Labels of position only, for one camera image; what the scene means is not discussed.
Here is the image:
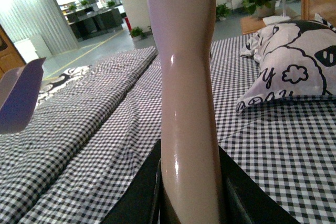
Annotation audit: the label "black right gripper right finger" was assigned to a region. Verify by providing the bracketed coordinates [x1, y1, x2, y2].
[219, 147, 298, 223]

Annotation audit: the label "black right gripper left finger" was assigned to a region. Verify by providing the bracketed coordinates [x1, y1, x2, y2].
[102, 140, 162, 223]

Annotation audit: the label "beige plastic dustpan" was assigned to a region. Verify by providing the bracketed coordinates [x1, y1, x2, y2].
[1, 58, 46, 134]

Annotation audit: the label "beige hand brush black bristles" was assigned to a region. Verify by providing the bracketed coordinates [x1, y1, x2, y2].
[148, 0, 224, 223]

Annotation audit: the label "black white checkered bedsheet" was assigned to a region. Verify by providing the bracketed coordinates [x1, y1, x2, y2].
[18, 35, 336, 224]

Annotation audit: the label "folded checkered quilt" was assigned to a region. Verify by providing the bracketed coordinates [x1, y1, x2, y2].
[1, 47, 161, 223]

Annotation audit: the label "white cartoon print pillow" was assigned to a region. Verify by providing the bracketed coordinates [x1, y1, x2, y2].
[236, 20, 335, 112]

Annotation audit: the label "small potted plant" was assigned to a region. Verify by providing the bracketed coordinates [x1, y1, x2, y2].
[130, 26, 145, 42]
[216, 3, 232, 21]

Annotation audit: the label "far wooden nightstand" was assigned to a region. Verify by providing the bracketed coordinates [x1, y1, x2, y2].
[240, 16, 267, 35]

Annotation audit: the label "red fire extinguisher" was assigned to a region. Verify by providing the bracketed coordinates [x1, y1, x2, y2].
[124, 16, 132, 32]

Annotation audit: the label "white desk lamp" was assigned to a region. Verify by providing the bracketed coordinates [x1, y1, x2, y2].
[263, 0, 291, 25]

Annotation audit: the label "dark office counter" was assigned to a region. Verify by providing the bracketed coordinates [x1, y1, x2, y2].
[66, 7, 123, 41]

